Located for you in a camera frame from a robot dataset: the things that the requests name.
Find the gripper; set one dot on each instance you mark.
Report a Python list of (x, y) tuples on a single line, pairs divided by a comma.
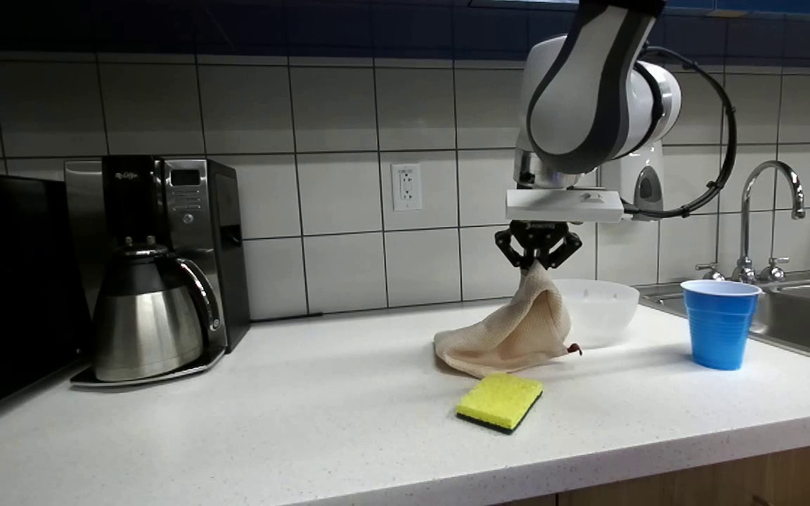
[(538, 232)]

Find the beige towel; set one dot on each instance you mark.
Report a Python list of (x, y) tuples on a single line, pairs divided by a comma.
[(517, 330)]

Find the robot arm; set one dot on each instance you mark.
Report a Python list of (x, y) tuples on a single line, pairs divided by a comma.
[(574, 84)]

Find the white bowl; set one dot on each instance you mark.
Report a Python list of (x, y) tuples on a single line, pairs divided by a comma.
[(605, 309)]

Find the yellow sponge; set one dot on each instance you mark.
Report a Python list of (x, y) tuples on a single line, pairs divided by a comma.
[(500, 400)]

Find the chrome tap lever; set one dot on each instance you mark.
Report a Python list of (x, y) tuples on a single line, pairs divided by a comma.
[(711, 270), (774, 268)]

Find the blue plastic cup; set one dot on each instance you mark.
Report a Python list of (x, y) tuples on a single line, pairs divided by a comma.
[(720, 327)]

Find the chrome tap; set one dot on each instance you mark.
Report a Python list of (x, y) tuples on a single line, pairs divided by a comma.
[(747, 211)]

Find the steel sink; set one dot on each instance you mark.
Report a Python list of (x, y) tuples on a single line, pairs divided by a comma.
[(806, 316)]

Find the wooden base cabinet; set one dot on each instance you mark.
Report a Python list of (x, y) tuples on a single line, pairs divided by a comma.
[(728, 478)]

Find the black and steel coffee maker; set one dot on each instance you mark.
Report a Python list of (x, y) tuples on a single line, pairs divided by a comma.
[(194, 232)]

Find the steel coffee carafe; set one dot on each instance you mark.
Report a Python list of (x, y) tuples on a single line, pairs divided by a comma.
[(145, 316)]

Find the black microwave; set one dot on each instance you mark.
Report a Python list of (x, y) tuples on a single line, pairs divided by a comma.
[(11, 288)]

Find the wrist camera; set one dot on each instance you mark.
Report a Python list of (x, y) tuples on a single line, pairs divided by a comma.
[(563, 206)]

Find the white wall soap dispenser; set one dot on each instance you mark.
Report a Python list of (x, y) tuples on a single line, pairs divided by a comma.
[(640, 179)]

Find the white wall socket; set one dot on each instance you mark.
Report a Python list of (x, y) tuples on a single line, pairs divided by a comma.
[(406, 187)]

